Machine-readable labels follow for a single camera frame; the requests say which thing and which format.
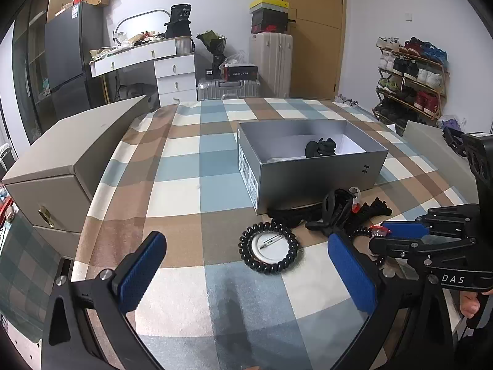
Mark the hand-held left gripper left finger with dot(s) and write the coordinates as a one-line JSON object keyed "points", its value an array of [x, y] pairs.
{"points": [[138, 273]]}

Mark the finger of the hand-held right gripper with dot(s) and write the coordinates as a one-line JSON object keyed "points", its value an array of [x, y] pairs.
{"points": [[404, 230], [393, 247]]}

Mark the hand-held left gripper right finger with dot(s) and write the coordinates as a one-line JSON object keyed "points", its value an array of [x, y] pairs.
{"points": [[352, 273]]}

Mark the small red clear ornament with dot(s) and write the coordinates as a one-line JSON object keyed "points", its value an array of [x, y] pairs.
{"points": [[355, 196], [379, 231]]}

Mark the black bow hair clip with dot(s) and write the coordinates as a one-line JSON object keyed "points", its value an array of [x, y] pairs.
{"points": [[375, 209]]}

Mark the large black hair claw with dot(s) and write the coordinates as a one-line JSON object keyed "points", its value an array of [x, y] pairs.
{"points": [[335, 208]]}

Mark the long black hair clip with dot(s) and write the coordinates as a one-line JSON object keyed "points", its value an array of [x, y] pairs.
{"points": [[292, 216]]}

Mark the grey cardboard box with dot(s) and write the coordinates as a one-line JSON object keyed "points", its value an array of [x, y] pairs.
{"points": [[308, 185]]}

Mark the small black hair claw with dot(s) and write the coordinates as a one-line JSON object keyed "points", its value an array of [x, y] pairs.
{"points": [[321, 148]]}

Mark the person's right hand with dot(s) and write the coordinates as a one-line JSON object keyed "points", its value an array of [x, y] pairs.
{"points": [[470, 308]]}

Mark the grey box lid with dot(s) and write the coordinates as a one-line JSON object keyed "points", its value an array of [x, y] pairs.
{"points": [[427, 150]]}

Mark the pile of black hair clips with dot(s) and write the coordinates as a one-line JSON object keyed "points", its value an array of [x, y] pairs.
{"points": [[453, 140]]}

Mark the checked tablecloth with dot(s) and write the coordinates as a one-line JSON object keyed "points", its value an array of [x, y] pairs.
{"points": [[185, 169]]}

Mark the purple bag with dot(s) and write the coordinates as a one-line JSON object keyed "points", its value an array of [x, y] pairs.
{"points": [[452, 125]]}

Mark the beige storage box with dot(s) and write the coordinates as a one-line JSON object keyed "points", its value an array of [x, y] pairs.
{"points": [[50, 185]]}

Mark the shoes on floor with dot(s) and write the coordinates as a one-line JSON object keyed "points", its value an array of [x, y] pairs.
{"points": [[346, 100]]}

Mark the wooden shoe rack with shoes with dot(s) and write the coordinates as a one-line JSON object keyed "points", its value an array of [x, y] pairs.
{"points": [[412, 77]]}

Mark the grey clothes heap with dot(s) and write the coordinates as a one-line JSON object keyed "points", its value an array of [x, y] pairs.
{"points": [[131, 91]]}

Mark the silver suitcase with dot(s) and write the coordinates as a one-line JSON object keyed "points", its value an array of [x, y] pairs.
{"points": [[227, 89]]}

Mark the white dressing table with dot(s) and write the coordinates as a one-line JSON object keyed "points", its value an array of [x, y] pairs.
{"points": [[173, 69]]}

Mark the white upright suitcase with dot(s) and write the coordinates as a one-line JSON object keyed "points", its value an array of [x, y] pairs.
{"points": [[269, 65]]}

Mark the wooden door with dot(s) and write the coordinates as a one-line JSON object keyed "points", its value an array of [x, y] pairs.
{"points": [[316, 34]]}

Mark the dark grey fridge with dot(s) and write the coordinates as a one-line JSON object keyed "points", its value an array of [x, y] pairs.
{"points": [[73, 57]]}

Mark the black red flat box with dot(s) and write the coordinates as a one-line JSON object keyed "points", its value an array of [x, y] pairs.
{"points": [[240, 72]]}

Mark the white ribbed bin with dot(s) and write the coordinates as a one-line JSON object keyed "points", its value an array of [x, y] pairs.
{"points": [[184, 44]]}

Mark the black wrapped flower bouquet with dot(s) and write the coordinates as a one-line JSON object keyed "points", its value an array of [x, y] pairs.
{"points": [[213, 46]]}

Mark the red black shoe box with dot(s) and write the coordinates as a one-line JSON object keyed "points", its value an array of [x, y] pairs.
{"points": [[269, 29]]}

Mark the oval mirror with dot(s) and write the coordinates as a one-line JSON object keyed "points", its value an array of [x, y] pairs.
{"points": [[142, 21]]}

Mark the black bag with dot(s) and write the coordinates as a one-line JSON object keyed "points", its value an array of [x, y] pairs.
{"points": [[179, 21]]}

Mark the yellow shoe box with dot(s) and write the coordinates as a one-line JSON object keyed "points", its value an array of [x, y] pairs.
{"points": [[269, 4]]}

